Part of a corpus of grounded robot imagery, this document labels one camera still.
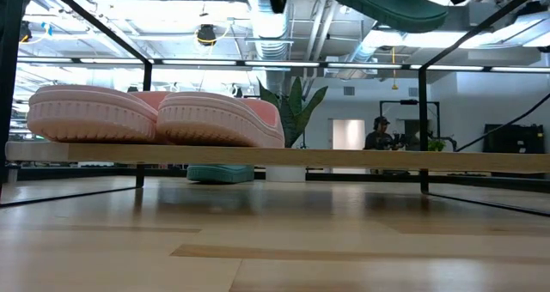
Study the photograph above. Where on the black cabinet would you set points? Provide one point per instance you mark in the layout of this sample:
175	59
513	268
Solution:
513	139

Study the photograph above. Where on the green rubber slide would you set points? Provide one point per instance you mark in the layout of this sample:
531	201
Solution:
386	10
220	174

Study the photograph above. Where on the black-framed wooden shelf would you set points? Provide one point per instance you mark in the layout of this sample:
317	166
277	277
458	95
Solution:
301	156

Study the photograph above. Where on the person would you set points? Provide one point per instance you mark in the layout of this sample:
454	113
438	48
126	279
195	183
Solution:
378	139

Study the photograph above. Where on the green plant in white pot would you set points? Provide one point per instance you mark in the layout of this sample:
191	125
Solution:
296	111

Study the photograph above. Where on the black metal stand frame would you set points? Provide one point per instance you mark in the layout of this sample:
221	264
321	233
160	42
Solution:
408	102

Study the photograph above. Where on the small background plant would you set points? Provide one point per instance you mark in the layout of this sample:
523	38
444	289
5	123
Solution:
436	145

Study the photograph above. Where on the pink rubber slide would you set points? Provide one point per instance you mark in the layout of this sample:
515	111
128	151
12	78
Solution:
90	116
215	122

